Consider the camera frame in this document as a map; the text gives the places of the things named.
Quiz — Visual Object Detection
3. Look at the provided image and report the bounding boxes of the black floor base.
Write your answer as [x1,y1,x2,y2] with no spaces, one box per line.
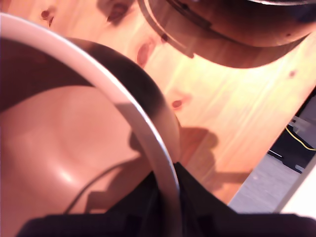
[267,93,316,174]

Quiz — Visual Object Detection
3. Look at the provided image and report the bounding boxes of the white furniture edge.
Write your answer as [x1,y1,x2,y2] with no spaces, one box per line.
[278,158,316,214]

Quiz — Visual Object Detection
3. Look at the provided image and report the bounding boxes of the yellow cable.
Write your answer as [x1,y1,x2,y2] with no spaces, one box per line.
[285,125,316,151]

